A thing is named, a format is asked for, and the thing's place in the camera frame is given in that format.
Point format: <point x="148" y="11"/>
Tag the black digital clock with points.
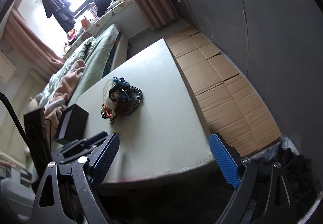
<point x="36" y="140"/>

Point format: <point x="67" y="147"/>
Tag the green bed mattress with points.
<point x="98" y="54"/>

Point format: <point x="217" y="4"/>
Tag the dark wardrobe doors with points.
<point x="277" y="47"/>

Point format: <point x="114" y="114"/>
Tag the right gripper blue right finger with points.
<point x="261" y="191"/>

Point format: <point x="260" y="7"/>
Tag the pink left curtain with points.
<point x="30" y="47"/>

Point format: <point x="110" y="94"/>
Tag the dark hanging clothes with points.
<point x="61" y="11"/>

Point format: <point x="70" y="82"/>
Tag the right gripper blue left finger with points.
<point x="52" y="204"/>

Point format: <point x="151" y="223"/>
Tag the light green quilt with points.
<point x="73" y="62"/>

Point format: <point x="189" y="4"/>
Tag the floral window seat cushion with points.
<point x="96" y="26"/>

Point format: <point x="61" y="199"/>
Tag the black bag on sill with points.
<point x="101" y="5"/>

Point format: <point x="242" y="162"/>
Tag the pink fleece blanket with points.
<point x="56" y="104"/>

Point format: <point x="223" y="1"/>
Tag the black jewelry box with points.
<point x="71" y="125"/>

